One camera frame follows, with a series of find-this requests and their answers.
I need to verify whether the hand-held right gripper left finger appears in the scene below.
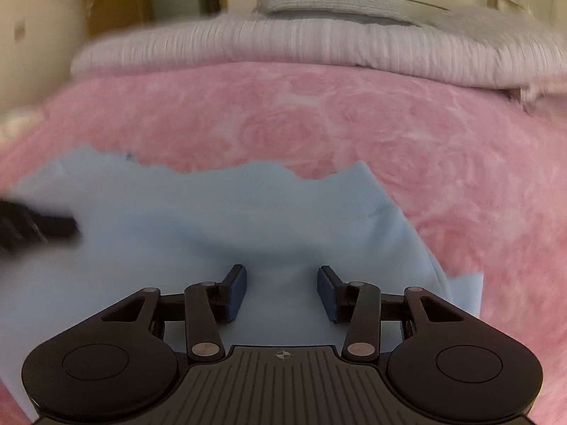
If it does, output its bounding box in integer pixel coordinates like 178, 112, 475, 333
102, 264, 247, 364

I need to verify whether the pink rose blanket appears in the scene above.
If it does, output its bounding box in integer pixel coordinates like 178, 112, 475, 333
0, 61, 567, 425

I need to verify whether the light blue garment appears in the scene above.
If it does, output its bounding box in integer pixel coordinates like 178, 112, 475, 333
0, 144, 484, 408

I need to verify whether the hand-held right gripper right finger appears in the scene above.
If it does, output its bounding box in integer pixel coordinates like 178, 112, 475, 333
316, 266, 467, 362

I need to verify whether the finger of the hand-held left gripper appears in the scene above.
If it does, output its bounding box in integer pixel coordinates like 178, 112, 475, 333
0, 198, 81, 255

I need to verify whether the cream folded garment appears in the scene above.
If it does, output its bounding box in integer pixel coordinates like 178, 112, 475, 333
0, 108, 47, 143

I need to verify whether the white ribbed duvet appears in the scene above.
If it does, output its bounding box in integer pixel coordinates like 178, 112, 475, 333
71, 9, 567, 90

